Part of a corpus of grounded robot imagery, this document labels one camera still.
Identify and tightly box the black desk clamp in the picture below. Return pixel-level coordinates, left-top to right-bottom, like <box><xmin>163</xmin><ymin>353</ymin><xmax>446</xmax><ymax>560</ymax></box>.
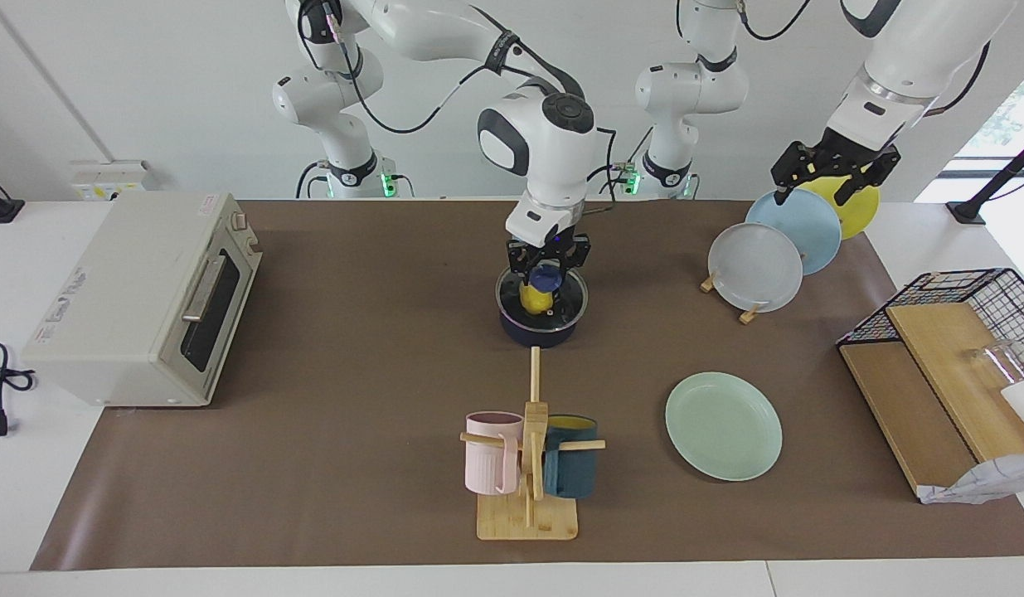
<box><xmin>0</xmin><ymin>170</ymin><xmax>25</xmax><ymax>225</ymax></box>

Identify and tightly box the grey plate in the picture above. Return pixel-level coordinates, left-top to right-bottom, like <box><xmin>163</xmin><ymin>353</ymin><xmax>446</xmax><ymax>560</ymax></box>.
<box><xmin>708</xmin><ymin>222</ymin><xmax>804</xmax><ymax>313</ymax></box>

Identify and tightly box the yellow plate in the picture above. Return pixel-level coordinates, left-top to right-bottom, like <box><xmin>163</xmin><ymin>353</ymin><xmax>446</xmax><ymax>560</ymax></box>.
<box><xmin>798</xmin><ymin>170</ymin><xmax>881</xmax><ymax>241</ymax></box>

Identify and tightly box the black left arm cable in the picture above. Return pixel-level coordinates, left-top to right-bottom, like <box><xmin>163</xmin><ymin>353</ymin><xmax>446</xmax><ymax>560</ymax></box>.
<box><xmin>740</xmin><ymin>0</ymin><xmax>992</xmax><ymax>117</ymax></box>

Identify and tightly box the teal mug yellow inside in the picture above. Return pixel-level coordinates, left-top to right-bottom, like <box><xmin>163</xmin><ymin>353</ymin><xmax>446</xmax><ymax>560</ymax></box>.
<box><xmin>542</xmin><ymin>415</ymin><xmax>599</xmax><ymax>500</ymax></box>

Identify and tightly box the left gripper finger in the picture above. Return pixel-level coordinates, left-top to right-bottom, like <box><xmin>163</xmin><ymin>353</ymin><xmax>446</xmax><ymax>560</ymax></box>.
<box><xmin>770</xmin><ymin>143</ymin><xmax>804</xmax><ymax>206</ymax></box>
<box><xmin>835</xmin><ymin>156</ymin><xmax>902</xmax><ymax>206</ymax></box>

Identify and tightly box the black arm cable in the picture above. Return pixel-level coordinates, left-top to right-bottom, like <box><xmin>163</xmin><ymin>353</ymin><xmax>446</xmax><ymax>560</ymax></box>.
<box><xmin>300</xmin><ymin>0</ymin><xmax>616</xmax><ymax>204</ymax></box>
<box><xmin>740</xmin><ymin>0</ymin><xmax>992</xmax><ymax>117</ymax></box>

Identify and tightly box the beige toaster oven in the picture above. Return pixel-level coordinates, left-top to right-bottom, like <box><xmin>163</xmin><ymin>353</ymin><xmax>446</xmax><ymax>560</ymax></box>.
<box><xmin>21</xmin><ymin>191</ymin><xmax>264</xmax><ymax>409</ymax></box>

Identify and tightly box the pink ribbed mug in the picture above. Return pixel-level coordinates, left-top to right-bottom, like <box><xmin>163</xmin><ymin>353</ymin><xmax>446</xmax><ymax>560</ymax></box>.
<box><xmin>464</xmin><ymin>411</ymin><xmax>525</xmax><ymax>497</ymax></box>

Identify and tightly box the white power strip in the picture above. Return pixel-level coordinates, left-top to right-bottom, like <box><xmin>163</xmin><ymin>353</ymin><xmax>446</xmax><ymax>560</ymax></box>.
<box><xmin>70</xmin><ymin>160</ymin><xmax>160</xmax><ymax>202</ymax></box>

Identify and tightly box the dark blue saucepan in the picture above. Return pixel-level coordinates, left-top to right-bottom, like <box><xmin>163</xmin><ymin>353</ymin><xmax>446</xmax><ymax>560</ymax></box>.
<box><xmin>495</xmin><ymin>269</ymin><xmax>590</xmax><ymax>349</ymax></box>

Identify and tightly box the black base cable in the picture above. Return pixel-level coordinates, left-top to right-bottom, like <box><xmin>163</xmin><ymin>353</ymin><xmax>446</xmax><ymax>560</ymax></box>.
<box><xmin>576</xmin><ymin>124</ymin><xmax>655</xmax><ymax>197</ymax></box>
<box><xmin>294</xmin><ymin>160</ymin><xmax>328</xmax><ymax>200</ymax></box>

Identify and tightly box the glass lid blue knob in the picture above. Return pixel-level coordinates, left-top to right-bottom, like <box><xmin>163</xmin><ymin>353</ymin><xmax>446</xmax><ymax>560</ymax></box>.
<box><xmin>495</xmin><ymin>264</ymin><xmax>590</xmax><ymax>332</ymax></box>

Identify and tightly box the brown table mat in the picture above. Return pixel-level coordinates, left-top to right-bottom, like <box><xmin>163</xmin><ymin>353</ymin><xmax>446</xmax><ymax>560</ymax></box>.
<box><xmin>29</xmin><ymin>199</ymin><xmax>1024</xmax><ymax>571</ymax></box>

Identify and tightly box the wooden mug rack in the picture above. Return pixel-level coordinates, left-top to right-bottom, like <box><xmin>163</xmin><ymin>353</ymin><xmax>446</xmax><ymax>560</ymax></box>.
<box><xmin>459</xmin><ymin>347</ymin><xmax>606</xmax><ymax>541</ymax></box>

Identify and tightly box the green plate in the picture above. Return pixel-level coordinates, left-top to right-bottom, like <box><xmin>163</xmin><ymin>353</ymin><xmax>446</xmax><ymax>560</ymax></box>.
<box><xmin>665</xmin><ymin>371</ymin><xmax>784</xmax><ymax>483</ymax></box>

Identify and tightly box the light wooden shelf board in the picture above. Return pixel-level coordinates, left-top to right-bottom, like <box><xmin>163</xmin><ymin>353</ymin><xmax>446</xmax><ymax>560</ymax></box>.
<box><xmin>885</xmin><ymin>302</ymin><xmax>1024</xmax><ymax>464</ymax></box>

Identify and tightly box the light blue plate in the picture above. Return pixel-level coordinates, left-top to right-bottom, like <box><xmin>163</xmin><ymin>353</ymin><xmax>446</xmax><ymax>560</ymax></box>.
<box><xmin>745</xmin><ymin>189</ymin><xmax>842</xmax><ymax>276</ymax></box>

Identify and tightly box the wooden plate rack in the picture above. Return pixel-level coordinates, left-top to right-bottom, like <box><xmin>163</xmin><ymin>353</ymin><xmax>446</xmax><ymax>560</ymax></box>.
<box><xmin>699</xmin><ymin>269</ymin><xmax>765</xmax><ymax>326</ymax></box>

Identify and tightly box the clear glass cup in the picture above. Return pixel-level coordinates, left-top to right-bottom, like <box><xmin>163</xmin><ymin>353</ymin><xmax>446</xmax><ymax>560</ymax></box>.
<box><xmin>962</xmin><ymin>338</ymin><xmax>1024</xmax><ymax>391</ymax></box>

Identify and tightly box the black wire basket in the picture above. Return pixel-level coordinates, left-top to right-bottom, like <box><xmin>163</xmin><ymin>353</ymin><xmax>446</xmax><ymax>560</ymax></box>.
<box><xmin>837</xmin><ymin>268</ymin><xmax>1024</xmax><ymax>382</ymax></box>

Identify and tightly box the brown wooden base board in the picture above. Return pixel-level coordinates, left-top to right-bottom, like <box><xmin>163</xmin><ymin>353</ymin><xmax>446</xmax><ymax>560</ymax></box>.
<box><xmin>839</xmin><ymin>342</ymin><xmax>981</xmax><ymax>498</ymax></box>

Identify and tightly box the white patterned cloth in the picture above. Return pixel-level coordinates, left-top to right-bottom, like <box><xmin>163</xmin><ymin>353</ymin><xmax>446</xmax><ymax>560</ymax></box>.
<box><xmin>918</xmin><ymin>450</ymin><xmax>1024</xmax><ymax>505</ymax></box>

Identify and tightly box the black camera stand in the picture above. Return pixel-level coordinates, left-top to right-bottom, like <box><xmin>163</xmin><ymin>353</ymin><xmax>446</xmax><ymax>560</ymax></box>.
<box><xmin>945</xmin><ymin>133</ymin><xmax>1024</xmax><ymax>225</ymax></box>

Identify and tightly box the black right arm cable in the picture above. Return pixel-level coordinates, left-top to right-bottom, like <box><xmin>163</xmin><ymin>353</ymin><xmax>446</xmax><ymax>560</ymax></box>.
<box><xmin>300</xmin><ymin>0</ymin><xmax>616</xmax><ymax>204</ymax></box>

